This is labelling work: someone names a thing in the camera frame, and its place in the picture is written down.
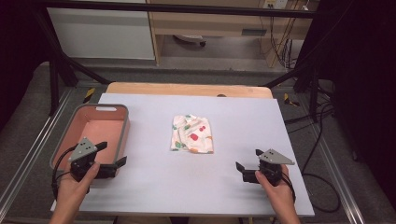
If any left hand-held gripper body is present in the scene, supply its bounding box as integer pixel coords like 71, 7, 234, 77
68, 137, 118, 183

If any person's right hand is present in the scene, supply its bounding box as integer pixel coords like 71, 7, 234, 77
254, 163, 296, 207

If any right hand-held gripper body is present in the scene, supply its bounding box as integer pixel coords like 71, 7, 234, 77
242, 148, 296, 188

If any person's left hand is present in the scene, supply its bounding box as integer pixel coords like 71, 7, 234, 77
57, 161, 101, 204

